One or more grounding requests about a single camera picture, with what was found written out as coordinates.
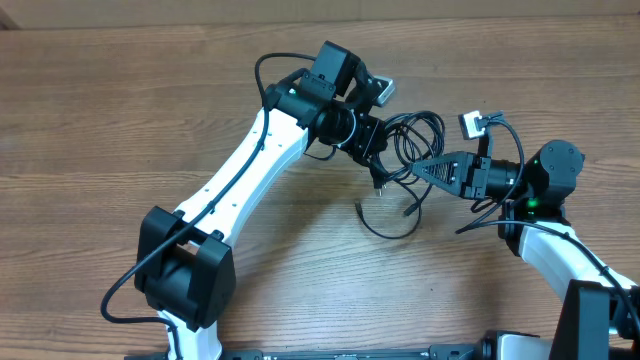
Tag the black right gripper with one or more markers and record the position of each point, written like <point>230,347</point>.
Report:
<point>458,165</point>

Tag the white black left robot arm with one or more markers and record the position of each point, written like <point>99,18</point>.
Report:
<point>185,257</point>

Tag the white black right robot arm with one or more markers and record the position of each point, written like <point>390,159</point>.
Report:
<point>599,318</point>

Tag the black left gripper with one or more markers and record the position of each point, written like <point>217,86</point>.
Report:
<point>363,145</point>

